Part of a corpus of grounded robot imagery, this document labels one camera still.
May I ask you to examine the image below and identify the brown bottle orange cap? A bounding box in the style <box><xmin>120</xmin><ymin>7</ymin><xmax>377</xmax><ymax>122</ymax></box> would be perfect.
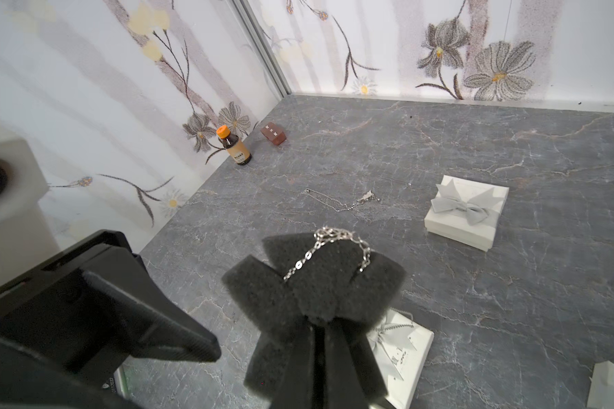
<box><xmin>216</xmin><ymin>125</ymin><xmax>252</xmax><ymax>165</ymax></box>

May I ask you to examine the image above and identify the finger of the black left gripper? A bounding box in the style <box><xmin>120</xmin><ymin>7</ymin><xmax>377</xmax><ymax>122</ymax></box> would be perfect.
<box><xmin>81</xmin><ymin>247</ymin><xmax>222</xmax><ymax>362</ymax></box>

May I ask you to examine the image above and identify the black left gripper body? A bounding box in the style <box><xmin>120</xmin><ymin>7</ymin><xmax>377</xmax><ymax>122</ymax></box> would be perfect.
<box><xmin>0</xmin><ymin>230</ymin><xmax>148</xmax><ymax>408</ymax></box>

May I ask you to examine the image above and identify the white bow gift box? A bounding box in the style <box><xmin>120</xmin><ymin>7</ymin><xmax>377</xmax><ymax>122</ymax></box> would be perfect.
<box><xmin>368</xmin><ymin>308</ymin><xmax>434</xmax><ymax>409</ymax></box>
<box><xmin>424</xmin><ymin>176</ymin><xmax>509</xmax><ymax>252</ymax></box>

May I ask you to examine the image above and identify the left white bow gift box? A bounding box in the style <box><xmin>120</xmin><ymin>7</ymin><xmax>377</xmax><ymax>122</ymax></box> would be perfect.
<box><xmin>368</xmin><ymin>308</ymin><xmax>434</xmax><ymax>409</ymax></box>

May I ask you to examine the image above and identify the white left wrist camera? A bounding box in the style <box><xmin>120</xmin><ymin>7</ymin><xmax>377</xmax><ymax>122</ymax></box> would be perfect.
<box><xmin>0</xmin><ymin>124</ymin><xmax>61</xmax><ymax>286</ymax></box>

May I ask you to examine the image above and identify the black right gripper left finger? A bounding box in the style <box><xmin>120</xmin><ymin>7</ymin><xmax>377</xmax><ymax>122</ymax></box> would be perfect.
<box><xmin>271</xmin><ymin>324</ymin><xmax>320</xmax><ymax>409</ymax></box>

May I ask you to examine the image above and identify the small brown block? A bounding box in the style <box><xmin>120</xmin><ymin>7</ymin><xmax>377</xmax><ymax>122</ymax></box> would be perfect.
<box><xmin>260</xmin><ymin>122</ymin><xmax>287</xmax><ymax>146</ymax></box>

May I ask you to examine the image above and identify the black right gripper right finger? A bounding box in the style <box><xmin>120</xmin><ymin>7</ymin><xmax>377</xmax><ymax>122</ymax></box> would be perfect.
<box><xmin>322</xmin><ymin>320</ymin><xmax>369</xmax><ymax>408</ymax></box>

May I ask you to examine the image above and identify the silver pendant necklace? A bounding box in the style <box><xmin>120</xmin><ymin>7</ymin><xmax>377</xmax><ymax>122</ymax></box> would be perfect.
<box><xmin>304</xmin><ymin>187</ymin><xmax>382</xmax><ymax>213</ymax></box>

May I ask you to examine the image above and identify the far white bow gift box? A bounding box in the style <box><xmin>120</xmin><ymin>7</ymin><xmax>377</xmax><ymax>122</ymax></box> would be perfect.
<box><xmin>424</xmin><ymin>176</ymin><xmax>509</xmax><ymax>252</ymax></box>

